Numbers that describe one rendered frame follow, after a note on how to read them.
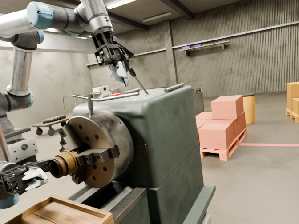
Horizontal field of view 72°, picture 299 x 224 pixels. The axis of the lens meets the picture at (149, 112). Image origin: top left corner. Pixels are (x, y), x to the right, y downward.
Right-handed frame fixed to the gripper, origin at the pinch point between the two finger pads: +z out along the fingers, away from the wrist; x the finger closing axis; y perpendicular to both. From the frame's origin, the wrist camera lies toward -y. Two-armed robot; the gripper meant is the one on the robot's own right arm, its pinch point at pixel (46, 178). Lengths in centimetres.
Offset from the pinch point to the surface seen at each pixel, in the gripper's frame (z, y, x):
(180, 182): 19, -58, -32
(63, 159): -0.6, -7.7, 3.1
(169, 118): 19, -55, 5
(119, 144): 12.1, -23.4, 3.5
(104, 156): 10.3, -16.5, 1.2
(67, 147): -4.3, -12.7, 5.2
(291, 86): 88, -490, -42
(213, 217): 11, -130, -108
